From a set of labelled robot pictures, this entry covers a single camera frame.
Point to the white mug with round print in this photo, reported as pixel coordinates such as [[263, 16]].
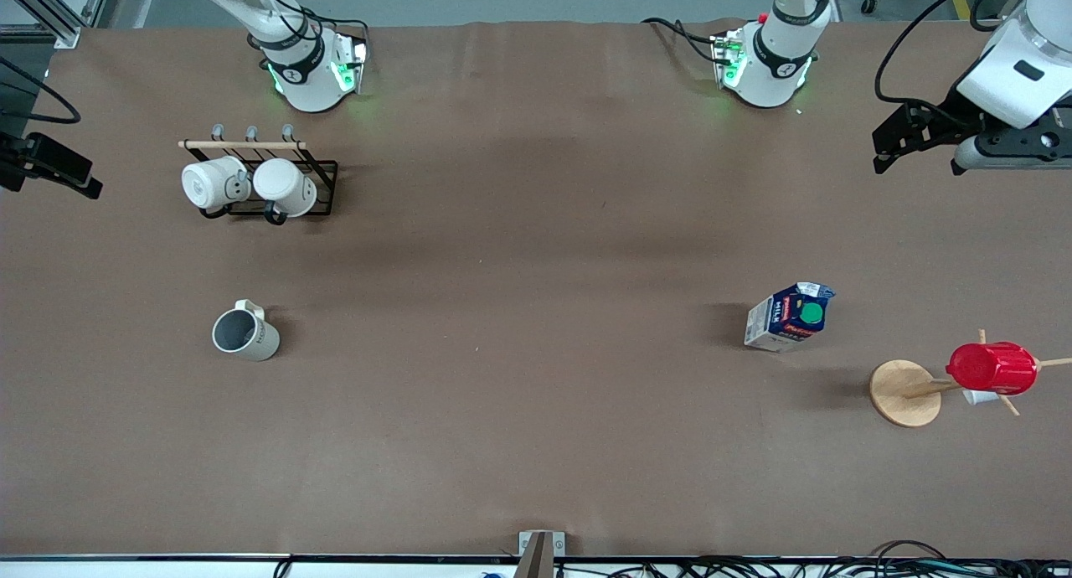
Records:
[[209, 183]]

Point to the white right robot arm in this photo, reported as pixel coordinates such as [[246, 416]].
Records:
[[306, 84]]

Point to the grey ceramic mug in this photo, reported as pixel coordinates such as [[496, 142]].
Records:
[[251, 343]]

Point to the plain white mug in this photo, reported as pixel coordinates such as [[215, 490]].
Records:
[[285, 184]]

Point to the blue white milk carton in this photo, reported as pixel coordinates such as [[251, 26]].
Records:
[[787, 322]]

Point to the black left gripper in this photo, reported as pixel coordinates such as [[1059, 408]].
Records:
[[953, 114]]

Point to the aluminium frame profile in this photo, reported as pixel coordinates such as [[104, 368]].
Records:
[[50, 21]]

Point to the red ribbed plastic cup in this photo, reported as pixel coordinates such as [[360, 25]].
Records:
[[992, 368]]

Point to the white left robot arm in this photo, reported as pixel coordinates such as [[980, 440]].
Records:
[[775, 67]]

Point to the metal base connector box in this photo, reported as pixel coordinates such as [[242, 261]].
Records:
[[724, 46], [358, 59]]

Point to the wooden mug tree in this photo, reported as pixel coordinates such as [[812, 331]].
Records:
[[900, 394]]

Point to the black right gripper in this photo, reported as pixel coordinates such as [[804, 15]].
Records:
[[18, 161]]

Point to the small white cup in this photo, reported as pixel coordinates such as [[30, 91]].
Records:
[[976, 398]]

